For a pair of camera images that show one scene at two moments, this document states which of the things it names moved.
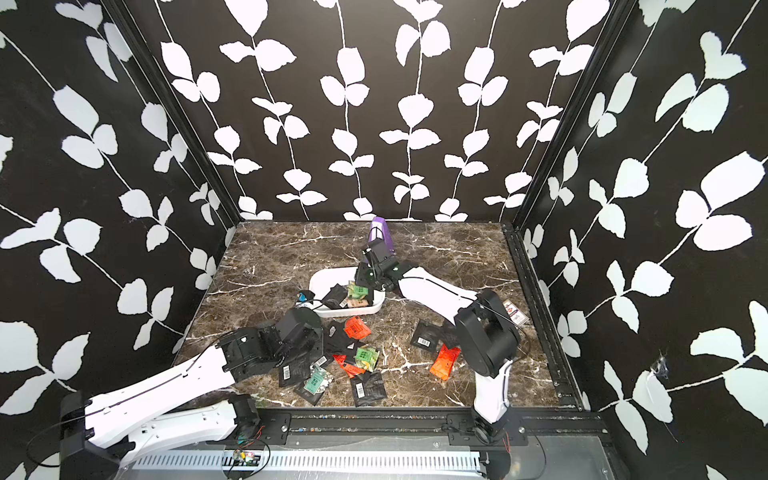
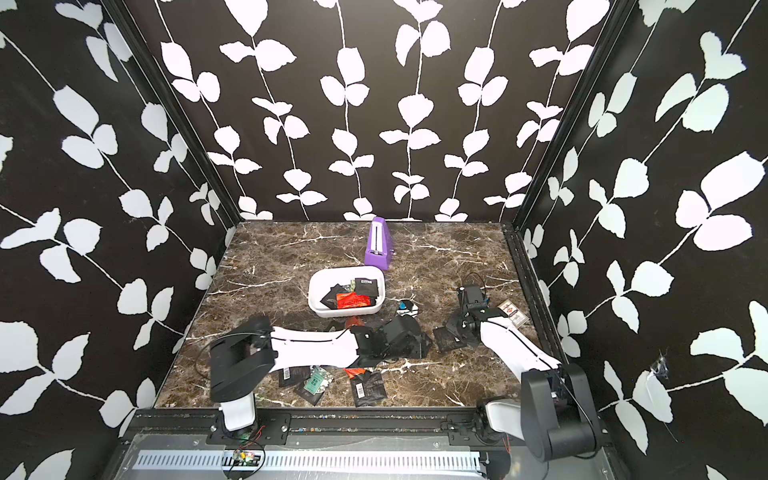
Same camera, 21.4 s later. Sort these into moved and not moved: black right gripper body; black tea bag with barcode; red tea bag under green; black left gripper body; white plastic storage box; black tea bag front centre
Moved: black right gripper body; black left gripper body
Not moved: black tea bag front centre; black tea bag with barcode; white plastic storage box; red tea bag under green
